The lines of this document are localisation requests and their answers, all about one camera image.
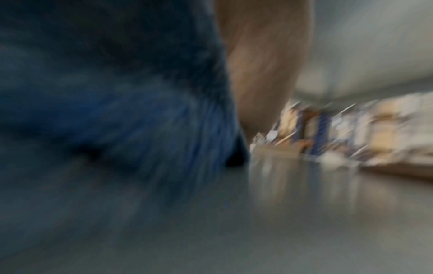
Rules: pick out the blue denim shorts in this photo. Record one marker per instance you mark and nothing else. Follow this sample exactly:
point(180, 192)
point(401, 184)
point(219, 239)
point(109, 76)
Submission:
point(111, 107)

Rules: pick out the row of shelved packaged goods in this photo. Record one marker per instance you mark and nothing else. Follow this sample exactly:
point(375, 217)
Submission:
point(355, 131)

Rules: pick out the person's bare leg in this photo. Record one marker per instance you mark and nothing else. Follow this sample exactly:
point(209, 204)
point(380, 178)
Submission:
point(267, 67)

